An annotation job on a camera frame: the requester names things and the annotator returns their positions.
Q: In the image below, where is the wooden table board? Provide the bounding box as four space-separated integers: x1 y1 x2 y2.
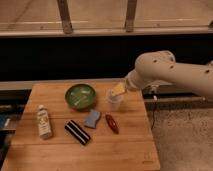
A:
1 82 160 171

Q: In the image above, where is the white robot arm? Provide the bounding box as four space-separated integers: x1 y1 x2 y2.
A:
111 50 213 100

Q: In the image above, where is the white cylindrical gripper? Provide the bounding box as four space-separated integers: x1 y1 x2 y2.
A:
111 72 138 97

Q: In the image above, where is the white plastic bottle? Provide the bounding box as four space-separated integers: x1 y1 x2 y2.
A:
37 105 53 140

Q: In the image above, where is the white blue sponge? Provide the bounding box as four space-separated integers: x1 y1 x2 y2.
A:
84 109 101 129

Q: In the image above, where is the black white striped block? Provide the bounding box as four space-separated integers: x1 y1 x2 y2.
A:
64 120 91 145

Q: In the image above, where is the left metal frame leg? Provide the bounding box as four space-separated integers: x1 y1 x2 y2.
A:
57 0 73 34

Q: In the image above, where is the green ceramic bowl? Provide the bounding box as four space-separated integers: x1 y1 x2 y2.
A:
65 84 96 110

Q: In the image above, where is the right metal frame leg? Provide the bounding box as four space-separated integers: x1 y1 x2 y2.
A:
124 0 137 32

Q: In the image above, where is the metal frame leg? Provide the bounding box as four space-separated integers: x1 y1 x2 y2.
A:
124 0 137 32
57 0 73 34

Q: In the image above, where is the red chili pepper toy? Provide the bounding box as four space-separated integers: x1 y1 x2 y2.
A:
105 114 119 134

